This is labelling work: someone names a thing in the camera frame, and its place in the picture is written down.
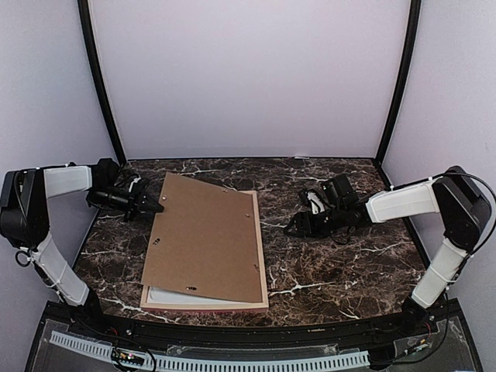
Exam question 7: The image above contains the red sunset photo print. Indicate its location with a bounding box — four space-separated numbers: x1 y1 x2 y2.
147 287 241 305

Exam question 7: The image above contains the light wooden picture frame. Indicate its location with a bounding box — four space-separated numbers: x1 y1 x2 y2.
140 191 269 312

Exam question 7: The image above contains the black corner post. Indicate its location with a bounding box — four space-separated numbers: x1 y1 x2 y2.
374 0 422 167
77 0 127 166

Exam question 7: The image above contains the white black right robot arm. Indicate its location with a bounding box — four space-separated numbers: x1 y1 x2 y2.
284 166 495 336

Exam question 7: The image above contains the black corner post left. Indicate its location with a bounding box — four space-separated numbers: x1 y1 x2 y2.
77 0 127 166

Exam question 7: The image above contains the brown cardboard backing board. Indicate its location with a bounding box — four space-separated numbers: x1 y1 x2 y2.
142 173 262 303

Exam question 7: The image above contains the grey slotted cable duct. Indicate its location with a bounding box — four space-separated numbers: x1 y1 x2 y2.
49 331 370 371

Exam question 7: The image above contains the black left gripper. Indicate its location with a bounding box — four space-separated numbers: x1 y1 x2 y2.
90 182 164 222

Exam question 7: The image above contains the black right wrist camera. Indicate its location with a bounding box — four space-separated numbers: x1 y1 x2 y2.
321 174 359 205

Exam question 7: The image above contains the black table edge rail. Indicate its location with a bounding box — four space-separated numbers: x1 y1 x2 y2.
34 298 466 365

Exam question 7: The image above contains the black corner post right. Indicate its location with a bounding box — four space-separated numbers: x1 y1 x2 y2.
374 0 422 167

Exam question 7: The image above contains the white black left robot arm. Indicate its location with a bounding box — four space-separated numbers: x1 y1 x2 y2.
1 158 164 307

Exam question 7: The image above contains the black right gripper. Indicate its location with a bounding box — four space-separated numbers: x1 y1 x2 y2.
284 205 346 239

